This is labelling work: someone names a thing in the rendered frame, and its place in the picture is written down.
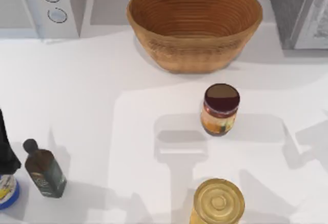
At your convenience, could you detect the dark green bottle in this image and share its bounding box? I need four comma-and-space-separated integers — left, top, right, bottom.
23, 138, 68, 198

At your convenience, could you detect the blue and white container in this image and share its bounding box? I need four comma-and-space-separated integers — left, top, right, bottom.
0, 173, 21, 210

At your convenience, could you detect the jar with dark red lid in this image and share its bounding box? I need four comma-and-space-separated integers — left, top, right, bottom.
200, 83, 241, 136

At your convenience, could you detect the brown woven basket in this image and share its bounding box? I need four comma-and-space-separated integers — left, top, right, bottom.
126, 0, 263, 74

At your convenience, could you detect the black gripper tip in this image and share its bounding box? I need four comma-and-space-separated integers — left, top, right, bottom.
0, 109, 22, 176

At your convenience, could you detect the gold can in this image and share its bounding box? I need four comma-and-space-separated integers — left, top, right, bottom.
189, 178, 245, 224

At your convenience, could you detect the pale microwave oven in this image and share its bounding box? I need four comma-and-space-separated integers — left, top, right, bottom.
0, 0, 91, 40

